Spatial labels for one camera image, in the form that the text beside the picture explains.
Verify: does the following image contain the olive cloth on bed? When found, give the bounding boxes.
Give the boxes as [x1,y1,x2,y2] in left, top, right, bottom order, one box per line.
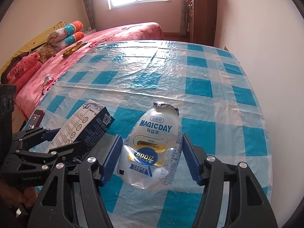
[62,41,87,59]

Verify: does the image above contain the blue checkered tablecloth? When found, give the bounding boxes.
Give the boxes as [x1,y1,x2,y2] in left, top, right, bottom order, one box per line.
[35,40,272,227]

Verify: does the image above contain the black smartphone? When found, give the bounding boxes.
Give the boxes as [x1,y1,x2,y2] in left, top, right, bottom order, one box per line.
[25,110,45,130]

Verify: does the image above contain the rolled colourful quilt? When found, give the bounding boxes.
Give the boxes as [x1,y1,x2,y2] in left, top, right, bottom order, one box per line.
[47,21,85,52]

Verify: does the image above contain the small wrapper on bed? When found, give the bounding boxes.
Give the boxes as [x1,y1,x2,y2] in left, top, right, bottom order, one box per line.
[42,75,54,95]

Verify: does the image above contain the dark blue carton box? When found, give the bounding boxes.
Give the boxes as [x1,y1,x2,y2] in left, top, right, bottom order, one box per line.
[47,99,115,165]

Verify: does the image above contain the grey curtain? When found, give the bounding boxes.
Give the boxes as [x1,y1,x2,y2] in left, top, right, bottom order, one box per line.
[179,0,188,36]
[78,0,96,30]

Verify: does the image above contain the grey curtain left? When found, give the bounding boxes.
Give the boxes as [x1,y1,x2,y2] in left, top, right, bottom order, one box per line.
[78,0,96,30]

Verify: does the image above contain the pink bed with bedspread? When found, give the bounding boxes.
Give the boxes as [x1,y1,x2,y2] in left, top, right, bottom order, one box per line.
[13,22,163,120]

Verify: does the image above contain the white yogurt bottle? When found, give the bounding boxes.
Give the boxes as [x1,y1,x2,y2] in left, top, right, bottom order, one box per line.
[117,101,182,191]

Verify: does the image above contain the person left hand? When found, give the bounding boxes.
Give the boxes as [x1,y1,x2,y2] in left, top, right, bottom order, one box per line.
[1,180,38,208]

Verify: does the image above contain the brown wooden cabinet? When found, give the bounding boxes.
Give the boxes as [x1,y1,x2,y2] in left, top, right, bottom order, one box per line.
[189,0,217,46]

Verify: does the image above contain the grey curtain right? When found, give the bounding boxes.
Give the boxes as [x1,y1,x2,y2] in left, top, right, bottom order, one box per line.
[179,0,188,36]

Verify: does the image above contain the pink pillows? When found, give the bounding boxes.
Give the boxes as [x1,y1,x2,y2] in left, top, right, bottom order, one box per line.
[1,52,42,94]

